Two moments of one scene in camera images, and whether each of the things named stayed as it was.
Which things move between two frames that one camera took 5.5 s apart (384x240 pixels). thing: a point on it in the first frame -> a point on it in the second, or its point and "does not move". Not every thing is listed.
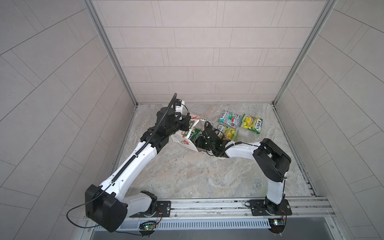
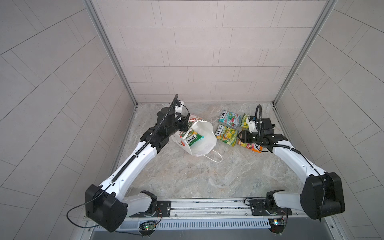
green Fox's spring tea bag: (227, 133) does not move
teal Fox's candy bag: (230, 118) does not move
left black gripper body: (174, 126) does not move
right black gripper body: (203, 144) -> (252, 137)
